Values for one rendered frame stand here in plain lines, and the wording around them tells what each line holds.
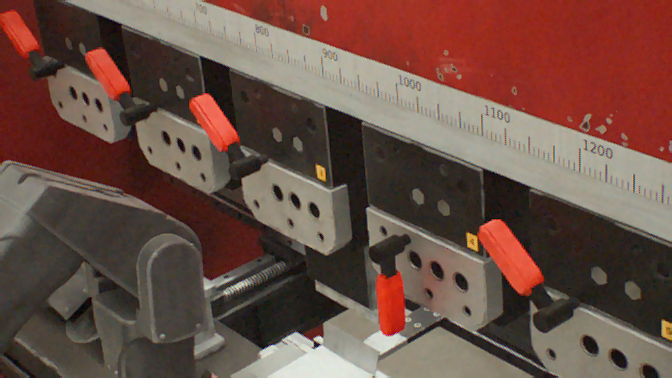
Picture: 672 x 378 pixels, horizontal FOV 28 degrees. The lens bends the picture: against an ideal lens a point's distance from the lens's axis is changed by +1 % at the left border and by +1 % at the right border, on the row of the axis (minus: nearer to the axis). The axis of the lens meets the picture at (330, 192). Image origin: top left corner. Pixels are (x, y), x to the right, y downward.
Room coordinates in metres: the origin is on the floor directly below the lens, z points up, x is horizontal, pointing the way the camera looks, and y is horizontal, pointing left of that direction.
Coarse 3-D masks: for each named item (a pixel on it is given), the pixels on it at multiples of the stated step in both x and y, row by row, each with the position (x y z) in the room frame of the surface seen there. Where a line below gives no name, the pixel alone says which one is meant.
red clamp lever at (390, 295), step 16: (384, 240) 1.03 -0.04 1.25; (400, 240) 1.03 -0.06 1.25; (384, 256) 1.01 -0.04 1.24; (384, 272) 1.02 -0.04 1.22; (400, 272) 1.03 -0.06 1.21; (384, 288) 1.02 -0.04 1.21; (400, 288) 1.02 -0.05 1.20; (384, 304) 1.02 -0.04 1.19; (400, 304) 1.02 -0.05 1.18; (384, 320) 1.02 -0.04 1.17; (400, 320) 1.02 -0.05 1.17
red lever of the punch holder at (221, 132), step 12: (204, 96) 1.24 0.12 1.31; (192, 108) 1.23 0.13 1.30; (204, 108) 1.23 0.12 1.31; (216, 108) 1.23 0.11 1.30; (204, 120) 1.22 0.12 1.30; (216, 120) 1.22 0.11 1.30; (216, 132) 1.21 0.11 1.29; (228, 132) 1.21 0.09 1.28; (216, 144) 1.21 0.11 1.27; (228, 144) 1.20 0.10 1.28; (228, 156) 1.20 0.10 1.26; (240, 156) 1.20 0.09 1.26; (252, 156) 1.20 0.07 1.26; (264, 156) 1.20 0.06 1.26; (228, 168) 1.19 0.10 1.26; (240, 168) 1.18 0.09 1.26; (252, 168) 1.19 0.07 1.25
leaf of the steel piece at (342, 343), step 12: (324, 336) 1.24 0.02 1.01; (336, 336) 1.23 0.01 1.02; (348, 336) 1.22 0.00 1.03; (336, 348) 1.22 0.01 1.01; (348, 348) 1.21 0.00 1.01; (360, 348) 1.20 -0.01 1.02; (372, 348) 1.19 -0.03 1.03; (360, 360) 1.19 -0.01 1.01; (372, 360) 1.18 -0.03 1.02; (372, 372) 1.18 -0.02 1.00
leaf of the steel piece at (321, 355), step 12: (324, 348) 1.23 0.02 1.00; (300, 360) 1.21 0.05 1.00; (312, 360) 1.21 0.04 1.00; (324, 360) 1.21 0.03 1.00; (336, 360) 1.21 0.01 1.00; (348, 360) 1.21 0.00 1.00; (252, 372) 1.17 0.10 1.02; (276, 372) 1.20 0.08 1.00; (288, 372) 1.19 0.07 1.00; (300, 372) 1.19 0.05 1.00; (312, 372) 1.19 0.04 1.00; (324, 372) 1.19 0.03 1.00; (336, 372) 1.19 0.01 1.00; (348, 372) 1.18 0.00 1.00; (360, 372) 1.18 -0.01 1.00
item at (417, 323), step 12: (420, 312) 1.28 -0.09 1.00; (432, 312) 1.28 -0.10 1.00; (408, 324) 1.26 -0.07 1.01; (420, 324) 1.26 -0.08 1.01; (432, 324) 1.26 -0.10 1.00; (372, 336) 1.24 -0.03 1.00; (384, 336) 1.24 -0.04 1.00; (396, 336) 1.24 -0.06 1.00; (408, 336) 1.24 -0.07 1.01; (420, 336) 1.24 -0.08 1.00; (384, 348) 1.22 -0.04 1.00; (396, 348) 1.22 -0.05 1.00
